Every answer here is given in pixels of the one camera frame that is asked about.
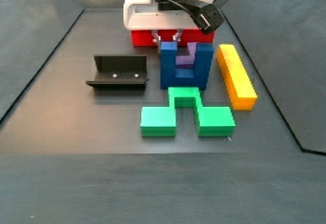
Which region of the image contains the black angle fixture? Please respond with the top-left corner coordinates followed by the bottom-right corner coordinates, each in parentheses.
top-left (86, 54), bottom-right (149, 89)

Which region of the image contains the blue U-shaped block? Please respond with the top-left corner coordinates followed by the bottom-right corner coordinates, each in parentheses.
top-left (161, 42), bottom-right (214, 91)

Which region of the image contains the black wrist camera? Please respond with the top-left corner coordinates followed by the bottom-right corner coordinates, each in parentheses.
top-left (182, 0), bottom-right (225, 34)

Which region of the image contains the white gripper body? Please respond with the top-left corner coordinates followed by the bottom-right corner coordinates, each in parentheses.
top-left (123, 0), bottom-right (215, 31)

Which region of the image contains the purple U-shaped block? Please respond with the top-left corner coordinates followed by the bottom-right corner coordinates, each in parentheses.
top-left (177, 42), bottom-right (198, 69)

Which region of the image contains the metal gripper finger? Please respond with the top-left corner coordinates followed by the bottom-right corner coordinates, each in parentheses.
top-left (173, 29), bottom-right (183, 43)
top-left (151, 30), bottom-right (161, 44)

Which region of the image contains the yellow long bar block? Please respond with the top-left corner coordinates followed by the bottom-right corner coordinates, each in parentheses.
top-left (217, 44), bottom-right (258, 111)

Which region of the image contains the green stepped block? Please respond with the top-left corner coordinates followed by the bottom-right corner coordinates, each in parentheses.
top-left (141, 87), bottom-right (235, 137)

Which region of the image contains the red board with slots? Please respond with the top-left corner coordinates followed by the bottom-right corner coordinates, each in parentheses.
top-left (130, 30), bottom-right (214, 47)

